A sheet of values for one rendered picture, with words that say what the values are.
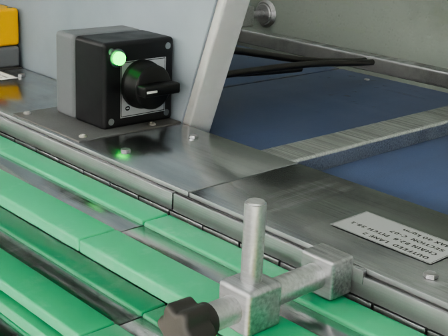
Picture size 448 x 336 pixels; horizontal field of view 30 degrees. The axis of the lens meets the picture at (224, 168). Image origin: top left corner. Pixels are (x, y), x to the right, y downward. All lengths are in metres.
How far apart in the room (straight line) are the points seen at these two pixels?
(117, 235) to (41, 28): 0.46
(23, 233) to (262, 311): 0.37
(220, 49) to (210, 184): 0.18
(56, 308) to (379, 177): 0.30
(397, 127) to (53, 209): 0.37
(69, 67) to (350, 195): 0.30
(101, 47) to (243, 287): 0.35
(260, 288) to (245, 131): 0.41
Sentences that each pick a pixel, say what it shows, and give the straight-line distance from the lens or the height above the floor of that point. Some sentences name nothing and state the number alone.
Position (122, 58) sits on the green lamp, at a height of 0.82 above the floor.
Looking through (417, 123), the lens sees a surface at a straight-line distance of 0.87.
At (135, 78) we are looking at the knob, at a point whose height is 0.81.
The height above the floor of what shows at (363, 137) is 0.63.
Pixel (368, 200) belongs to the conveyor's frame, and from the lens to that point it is 0.62.
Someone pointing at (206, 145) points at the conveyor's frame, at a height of 0.79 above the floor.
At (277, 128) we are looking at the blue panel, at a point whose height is 0.64.
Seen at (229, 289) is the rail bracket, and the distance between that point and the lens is 0.46.
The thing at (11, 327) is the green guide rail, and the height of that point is 0.91.
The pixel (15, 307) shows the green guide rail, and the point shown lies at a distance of 0.70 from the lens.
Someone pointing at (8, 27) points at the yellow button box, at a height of 0.77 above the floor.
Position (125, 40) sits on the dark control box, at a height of 0.81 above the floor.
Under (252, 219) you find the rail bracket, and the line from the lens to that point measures 0.44.
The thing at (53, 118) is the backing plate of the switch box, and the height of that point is 0.85.
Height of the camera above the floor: 1.26
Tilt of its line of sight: 41 degrees down
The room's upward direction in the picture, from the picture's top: 104 degrees counter-clockwise
